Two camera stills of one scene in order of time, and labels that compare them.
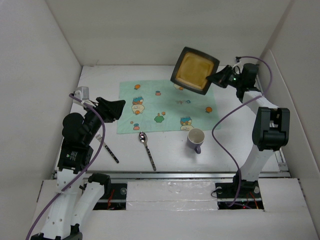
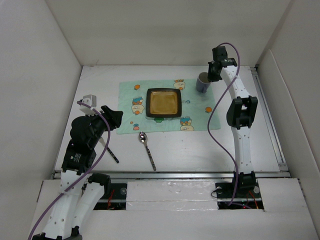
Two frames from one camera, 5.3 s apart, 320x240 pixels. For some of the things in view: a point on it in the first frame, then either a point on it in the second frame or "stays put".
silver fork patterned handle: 98,136 stays put
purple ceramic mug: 195,139 to 202,82
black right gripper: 219,77 to 211,77
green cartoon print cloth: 158,105 stays put
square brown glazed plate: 191,69 to 163,102
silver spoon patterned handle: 143,138 stays put
